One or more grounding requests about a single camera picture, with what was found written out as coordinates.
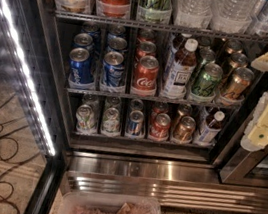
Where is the top wire shelf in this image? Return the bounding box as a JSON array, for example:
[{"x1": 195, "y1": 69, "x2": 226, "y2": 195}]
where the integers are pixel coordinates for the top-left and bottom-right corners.
[{"x1": 53, "y1": 10, "x2": 268, "y2": 44}]

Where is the right water bottle top shelf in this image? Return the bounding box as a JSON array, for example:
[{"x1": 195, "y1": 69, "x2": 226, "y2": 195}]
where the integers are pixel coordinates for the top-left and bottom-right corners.
[{"x1": 210, "y1": 0, "x2": 257, "y2": 34}]

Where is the rear white can far left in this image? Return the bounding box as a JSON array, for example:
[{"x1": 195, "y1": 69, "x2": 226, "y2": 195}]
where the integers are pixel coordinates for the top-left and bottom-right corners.
[{"x1": 82, "y1": 94, "x2": 100, "y2": 112}]

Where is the blue white pepsi can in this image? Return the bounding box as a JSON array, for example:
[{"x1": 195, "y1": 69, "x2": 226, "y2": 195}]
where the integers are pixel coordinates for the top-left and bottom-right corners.
[
  {"x1": 102, "y1": 51, "x2": 125, "y2": 88},
  {"x1": 107, "y1": 37, "x2": 128, "y2": 55},
  {"x1": 107, "y1": 24, "x2": 126, "y2": 40}
]

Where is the left water bottle top shelf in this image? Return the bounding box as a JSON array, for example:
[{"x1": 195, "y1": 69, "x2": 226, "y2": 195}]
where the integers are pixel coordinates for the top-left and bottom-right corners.
[{"x1": 173, "y1": 0, "x2": 214, "y2": 29}]

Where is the front gold can middle shelf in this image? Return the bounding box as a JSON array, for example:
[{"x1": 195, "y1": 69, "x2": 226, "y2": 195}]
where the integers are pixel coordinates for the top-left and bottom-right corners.
[{"x1": 220, "y1": 67, "x2": 254, "y2": 101}]

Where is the tea bottle bottom shelf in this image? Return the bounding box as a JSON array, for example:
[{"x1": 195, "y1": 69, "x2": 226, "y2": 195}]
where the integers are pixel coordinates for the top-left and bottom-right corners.
[{"x1": 195, "y1": 110, "x2": 225, "y2": 145}]

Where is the front red cola can bottom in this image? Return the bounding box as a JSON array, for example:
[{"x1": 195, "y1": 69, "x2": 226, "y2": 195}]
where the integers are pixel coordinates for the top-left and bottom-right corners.
[{"x1": 149, "y1": 113, "x2": 171, "y2": 139}]

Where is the steel fridge base grille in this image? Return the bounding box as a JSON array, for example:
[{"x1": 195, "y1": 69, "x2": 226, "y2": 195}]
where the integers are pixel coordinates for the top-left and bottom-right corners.
[{"x1": 64, "y1": 152, "x2": 268, "y2": 214}]

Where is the middle blue white pepsi can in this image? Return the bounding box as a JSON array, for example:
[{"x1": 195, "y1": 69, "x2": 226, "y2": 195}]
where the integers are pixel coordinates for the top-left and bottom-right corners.
[{"x1": 107, "y1": 37, "x2": 128, "y2": 55}]

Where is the rear white green can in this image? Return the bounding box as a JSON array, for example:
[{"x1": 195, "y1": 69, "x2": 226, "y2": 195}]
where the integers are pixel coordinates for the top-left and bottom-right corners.
[{"x1": 105, "y1": 96, "x2": 122, "y2": 110}]

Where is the front orange can bottom shelf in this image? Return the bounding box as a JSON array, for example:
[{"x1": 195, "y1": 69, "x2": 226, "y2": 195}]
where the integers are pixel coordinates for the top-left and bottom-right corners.
[{"x1": 173, "y1": 116, "x2": 196, "y2": 142}]

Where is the right closed fridge door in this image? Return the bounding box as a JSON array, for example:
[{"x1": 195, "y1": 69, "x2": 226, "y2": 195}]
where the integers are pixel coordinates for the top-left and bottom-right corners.
[{"x1": 219, "y1": 145, "x2": 268, "y2": 188}]

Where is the middle blue pepsi can left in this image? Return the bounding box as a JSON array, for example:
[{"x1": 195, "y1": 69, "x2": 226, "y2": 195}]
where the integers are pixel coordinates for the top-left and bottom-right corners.
[{"x1": 73, "y1": 33, "x2": 94, "y2": 53}]

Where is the front tea bottle middle shelf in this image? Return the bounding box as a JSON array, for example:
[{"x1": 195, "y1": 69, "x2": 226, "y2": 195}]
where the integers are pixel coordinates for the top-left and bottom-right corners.
[{"x1": 163, "y1": 38, "x2": 199, "y2": 99}]

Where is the rear red can bottom shelf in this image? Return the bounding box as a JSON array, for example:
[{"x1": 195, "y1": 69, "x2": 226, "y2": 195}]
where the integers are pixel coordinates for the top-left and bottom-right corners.
[{"x1": 150, "y1": 101, "x2": 169, "y2": 122}]

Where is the rear blue pepsi can left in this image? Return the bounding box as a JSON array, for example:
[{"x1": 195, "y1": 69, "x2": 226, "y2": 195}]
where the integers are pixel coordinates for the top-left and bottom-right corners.
[{"x1": 81, "y1": 21, "x2": 101, "y2": 41}]

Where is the front white green can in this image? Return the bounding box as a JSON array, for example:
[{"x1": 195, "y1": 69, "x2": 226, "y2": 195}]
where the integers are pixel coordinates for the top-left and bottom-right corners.
[{"x1": 101, "y1": 107, "x2": 120, "y2": 133}]

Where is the front red coca-cola can middle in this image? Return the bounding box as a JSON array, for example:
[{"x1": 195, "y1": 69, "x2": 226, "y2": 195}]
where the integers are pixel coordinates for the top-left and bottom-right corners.
[{"x1": 133, "y1": 55, "x2": 160, "y2": 91}]

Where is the blue can shelf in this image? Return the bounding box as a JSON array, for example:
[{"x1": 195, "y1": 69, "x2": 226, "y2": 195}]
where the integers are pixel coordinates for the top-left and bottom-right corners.
[
  {"x1": 126, "y1": 110, "x2": 144, "y2": 136},
  {"x1": 130, "y1": 98, "x2": 144, "y2": 112}
]

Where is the water bottle shelf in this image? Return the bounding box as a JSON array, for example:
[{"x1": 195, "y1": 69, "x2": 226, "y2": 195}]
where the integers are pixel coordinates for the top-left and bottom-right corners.
[
  {"x1": 173, "y1": 0, "x2": 214, "y2": 29},
  {"x1": 210, "y1": 0, "x2": 257, "y2": 34}
]

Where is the orange can shelf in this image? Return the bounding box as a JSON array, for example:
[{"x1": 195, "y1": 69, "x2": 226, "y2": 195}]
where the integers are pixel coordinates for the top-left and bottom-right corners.
[
  {"x1": 173, "y1": 104, "x2": 193, "y2": 126},
  {"x1": 173, "y1": 116, "x2": 196, "y2": 142}
]

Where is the rear blue white pepsi can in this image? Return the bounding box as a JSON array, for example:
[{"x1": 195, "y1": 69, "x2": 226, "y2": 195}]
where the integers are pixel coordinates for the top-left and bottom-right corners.
[{"x1": 107, "y1": 24, "x2": 126, "y2": 40}]

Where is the tea bottle shelf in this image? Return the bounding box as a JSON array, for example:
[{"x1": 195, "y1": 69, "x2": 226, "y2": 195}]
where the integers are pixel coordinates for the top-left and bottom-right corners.
[
  {"x1": 163, "y1": 38, "x2": 199, "y2": 99},
  {"x1": 195, "y1": 110, "x2": 225, "y2": 145},
  {"x1": 163, "y1": 33, "x2": 191, "y2": 79}
]

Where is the front blue white pepsi can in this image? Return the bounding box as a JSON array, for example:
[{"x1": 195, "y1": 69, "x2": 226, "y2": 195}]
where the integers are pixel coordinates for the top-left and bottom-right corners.
[{"x1": 102, "y1": 51, "x2": 125, "y2": 88}]

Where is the wire shelf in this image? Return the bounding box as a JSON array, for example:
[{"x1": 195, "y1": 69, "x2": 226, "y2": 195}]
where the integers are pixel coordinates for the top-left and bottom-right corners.
[
  {"x1": 53, "y1": 10, "x2": 268, "y2": 44},
  {"x1": 66, "y1": 87, "x2": 239, "y2": 110}
]

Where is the front green can middle shelf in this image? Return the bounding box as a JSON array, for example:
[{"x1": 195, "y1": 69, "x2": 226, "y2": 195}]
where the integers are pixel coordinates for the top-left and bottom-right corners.
[{"x1": 191, "y1": 62, "x2": 223, "y2": 97}]

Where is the rear gold can middle shelf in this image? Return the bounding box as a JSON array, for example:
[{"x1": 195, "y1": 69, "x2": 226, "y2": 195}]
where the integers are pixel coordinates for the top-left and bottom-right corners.
[{"x1": 223, "y1": 39, "x2": 243, "y2": 55}]

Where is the rear green can middle shelf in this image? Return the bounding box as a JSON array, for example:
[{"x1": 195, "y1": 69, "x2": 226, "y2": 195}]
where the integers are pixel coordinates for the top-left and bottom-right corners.
[{"x1": 197, "y1": 36, "x2": 211, "y2": 50}]

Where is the middle wire shelf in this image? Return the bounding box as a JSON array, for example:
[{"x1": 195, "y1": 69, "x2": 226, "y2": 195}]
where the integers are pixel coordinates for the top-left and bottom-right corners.
[{"x1": 66, "y1": 87, "x2": 239, "y2": 110}]

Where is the clear plastic bin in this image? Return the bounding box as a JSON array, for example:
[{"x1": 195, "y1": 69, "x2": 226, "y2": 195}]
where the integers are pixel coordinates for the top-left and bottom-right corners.
[{"x1": 57, "y1": 191, "x2": 161, "y2": 214}]

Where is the rear tea bottle middle shelf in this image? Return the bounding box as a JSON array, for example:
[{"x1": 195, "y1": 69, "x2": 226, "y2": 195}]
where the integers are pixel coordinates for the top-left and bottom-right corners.
[{"x1": 163, "y1": 33, "x2": 191, "y2": 79}]

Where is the rear blue can bottom shelf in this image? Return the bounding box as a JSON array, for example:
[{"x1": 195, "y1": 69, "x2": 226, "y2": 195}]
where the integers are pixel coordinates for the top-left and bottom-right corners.
[{"x1": 130, "y1": 98, "x2": 144, "y2": 112}]

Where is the front blue can bottom shelf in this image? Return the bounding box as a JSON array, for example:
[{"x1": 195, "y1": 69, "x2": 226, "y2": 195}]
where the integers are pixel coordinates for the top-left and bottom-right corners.
[{"x1": 126, "y1": 110, "x2": 144, "y2": 136}]

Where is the rear red coca-cola can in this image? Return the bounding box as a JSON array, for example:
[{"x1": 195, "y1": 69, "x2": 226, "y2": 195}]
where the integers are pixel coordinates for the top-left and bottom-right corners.
[{"x1": 137, "y1": 28, "x2": 156, "y2": 43}]

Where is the white green can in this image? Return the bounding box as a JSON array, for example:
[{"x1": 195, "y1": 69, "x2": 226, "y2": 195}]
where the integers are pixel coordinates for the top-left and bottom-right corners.
[
  {"x1": 105, "y1": 96, "x2": 122, "y2": 110},
  {"x1": 101, "y1": 107, "x2": 120, "y2": 133}
]

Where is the rear orange can bottom shelf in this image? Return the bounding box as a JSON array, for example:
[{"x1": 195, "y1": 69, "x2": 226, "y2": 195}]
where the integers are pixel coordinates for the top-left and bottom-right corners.
[{"x1": 173, "y1": 104, "x2": 193, "y2": 126}]

